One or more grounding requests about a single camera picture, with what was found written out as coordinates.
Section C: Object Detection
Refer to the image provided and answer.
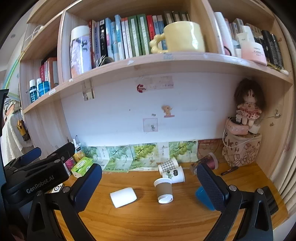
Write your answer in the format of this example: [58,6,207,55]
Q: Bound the white purple thermos bottle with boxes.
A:
[69,26,92,78]

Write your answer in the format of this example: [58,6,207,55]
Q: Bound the white plant print cup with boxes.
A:
[162,166,185,184]

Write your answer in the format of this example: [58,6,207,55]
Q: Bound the pale pink wall paper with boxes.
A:
[143,76,174,90]

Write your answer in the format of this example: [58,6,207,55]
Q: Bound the white hanging garment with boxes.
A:
[0,111,26,166]

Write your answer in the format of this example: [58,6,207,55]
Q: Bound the blue cup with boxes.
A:
[195,186,215,211]

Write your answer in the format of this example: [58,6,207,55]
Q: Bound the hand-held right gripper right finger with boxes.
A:
[196,163,274,241]

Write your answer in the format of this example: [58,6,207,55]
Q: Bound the square faded wall sticker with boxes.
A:
[143,118,159,133]

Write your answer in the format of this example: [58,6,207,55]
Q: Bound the pale curtain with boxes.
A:
[273,14,296,209]

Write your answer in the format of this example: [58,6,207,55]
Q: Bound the white cosmetic tube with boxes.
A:
[236,25,255,48]

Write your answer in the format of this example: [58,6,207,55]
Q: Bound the checked paper cup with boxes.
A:
[158,158,179,173]

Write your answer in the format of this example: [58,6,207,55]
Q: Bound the brown printed card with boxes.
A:
[197,138,223,161]

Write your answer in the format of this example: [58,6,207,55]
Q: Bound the pink white cosmetic jar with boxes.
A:
[240,42,268,66]

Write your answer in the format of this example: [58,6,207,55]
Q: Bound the yellow hanging bag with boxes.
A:
[17,119,30,142]

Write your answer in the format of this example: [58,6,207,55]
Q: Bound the blue bottle white cap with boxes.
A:
[36,78,45,98]
[29,79,38,104]

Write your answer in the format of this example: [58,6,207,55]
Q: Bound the brown hair doll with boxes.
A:
[233,78,265,127]

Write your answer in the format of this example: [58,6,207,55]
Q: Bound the cosmetics tubes and bottles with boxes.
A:
[225,17,264,44]

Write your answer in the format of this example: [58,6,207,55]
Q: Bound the dark red cup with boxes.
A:
[191,152,219,175]

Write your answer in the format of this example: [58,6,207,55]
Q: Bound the black cosmetic bottles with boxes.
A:
[261,30,284,69]

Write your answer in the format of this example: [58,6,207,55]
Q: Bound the brown letter print box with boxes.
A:
[222,133,263,167]

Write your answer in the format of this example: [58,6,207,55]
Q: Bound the wooden bookshelf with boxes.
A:
[18,0,295,183]

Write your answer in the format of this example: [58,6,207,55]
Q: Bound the black pen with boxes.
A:
[221,166,239,176]

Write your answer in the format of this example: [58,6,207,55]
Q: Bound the yellow ceramic mug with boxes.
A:
[149,21,206,54]

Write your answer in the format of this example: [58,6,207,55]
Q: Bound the green tissue box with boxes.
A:
[71,157,94,178]

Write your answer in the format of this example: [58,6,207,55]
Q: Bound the wooden clips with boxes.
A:
[81,79,96,101]

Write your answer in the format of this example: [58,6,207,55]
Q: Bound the row of red books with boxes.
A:
[39,57,59,89]

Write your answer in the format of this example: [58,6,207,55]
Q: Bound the pink label can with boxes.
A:
[64,160,75,173]

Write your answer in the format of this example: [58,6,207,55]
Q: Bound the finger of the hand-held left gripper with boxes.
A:
[4,147,42,172]
[38,142,76,164]

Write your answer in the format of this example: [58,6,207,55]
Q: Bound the small silver device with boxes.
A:
[46,183,64,193]

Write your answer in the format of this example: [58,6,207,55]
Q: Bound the bear wall sticker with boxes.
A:
[162,105,175,118]

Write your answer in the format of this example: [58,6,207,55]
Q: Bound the brown sleeve paper cup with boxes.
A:
[154,178,173,204]

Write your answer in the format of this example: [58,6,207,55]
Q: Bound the row of leaf print boxes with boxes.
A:
[84,140,198,172]

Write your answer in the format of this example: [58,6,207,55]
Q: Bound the white cable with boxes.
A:
[222,118,256,149]

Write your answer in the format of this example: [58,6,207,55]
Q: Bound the white rectangular box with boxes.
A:
[110,187,137,208]

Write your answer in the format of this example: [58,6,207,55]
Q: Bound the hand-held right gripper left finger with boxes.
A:
[26,163,102,241]

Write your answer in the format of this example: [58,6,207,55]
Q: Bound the tall white bottle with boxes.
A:
[213,11,232,55]

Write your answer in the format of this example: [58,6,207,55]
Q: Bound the row of upright books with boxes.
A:
[88,10,191,69]

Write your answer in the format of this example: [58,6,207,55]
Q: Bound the pink case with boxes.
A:
[227,118,250,135]

